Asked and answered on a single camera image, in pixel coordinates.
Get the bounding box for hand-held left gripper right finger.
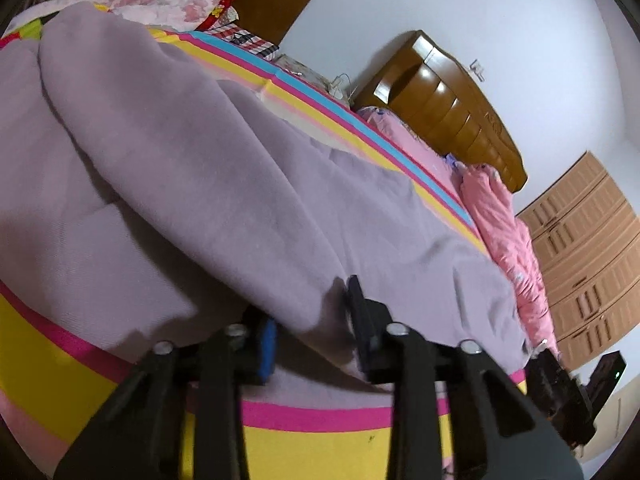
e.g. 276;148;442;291
345;275;586;480

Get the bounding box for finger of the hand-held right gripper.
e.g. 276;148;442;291
525;347;598;450

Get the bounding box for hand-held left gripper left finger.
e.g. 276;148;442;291
52;305;279;480

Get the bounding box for lilac pants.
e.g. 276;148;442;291
0;2;532;396

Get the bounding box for colourful striped bed sheet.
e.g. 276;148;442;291
0;2;532;480

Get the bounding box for light brown panelled wardrobe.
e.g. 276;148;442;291
515;150;640;362

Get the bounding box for pink quilt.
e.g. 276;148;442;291
356;106;562;361

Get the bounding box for glossy brown wooden headboard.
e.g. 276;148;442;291
352;30;529;194

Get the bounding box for pale floral pillow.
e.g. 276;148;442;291
272;54;343;97

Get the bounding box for red plaid cloth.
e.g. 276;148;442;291
204;21;281;62

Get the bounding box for dark brown flat headboard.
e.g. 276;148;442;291
234;0;322;47

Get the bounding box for white cable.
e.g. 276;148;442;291
325;73;354;102

